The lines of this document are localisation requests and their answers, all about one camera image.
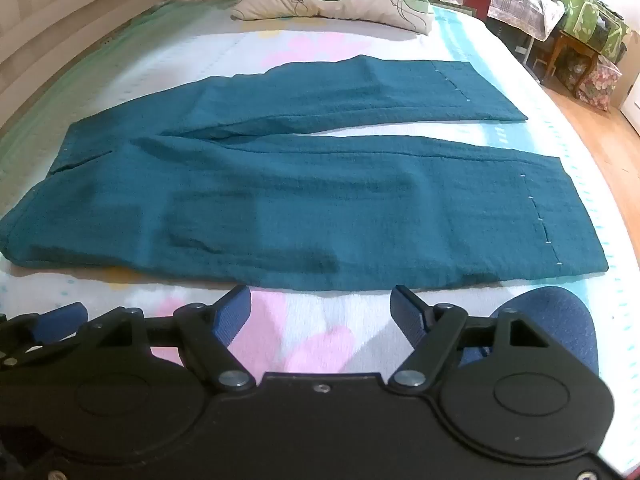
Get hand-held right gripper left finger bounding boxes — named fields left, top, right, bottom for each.
left=84, top=285, right=257, bottom=392

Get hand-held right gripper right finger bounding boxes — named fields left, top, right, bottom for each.
left=388, top=285, right=552, bottom=392

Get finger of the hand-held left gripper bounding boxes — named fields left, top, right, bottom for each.
left=0, top=302, right=90, bottom=372

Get teal pants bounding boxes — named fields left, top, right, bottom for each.
left=0, top=55, right=610, bottom=293

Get person's blue clothed knee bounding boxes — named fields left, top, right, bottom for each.
left=461, top=286, right=601, bottom=377

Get pastel printed bed sheet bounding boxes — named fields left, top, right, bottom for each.
left=0, top=0, right=640, bottom=381

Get wooden headboard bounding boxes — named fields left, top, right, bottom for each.
left=0, top=0, right=202, bottom=133

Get floral storage box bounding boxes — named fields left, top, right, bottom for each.
left=574, top=54, right=625, bottom=112

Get leaf print pillow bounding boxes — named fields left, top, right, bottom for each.
left=230, top=0, right=436, bottom=37

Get wooden stool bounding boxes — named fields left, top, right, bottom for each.
left=542, top=29, right=602, bottom=95

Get table with checkered cloth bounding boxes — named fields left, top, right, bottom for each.
left=487, top=0, right=568, bottom=43

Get green floral bag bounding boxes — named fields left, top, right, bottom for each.
left=551, top=0, right=632, bottom=60

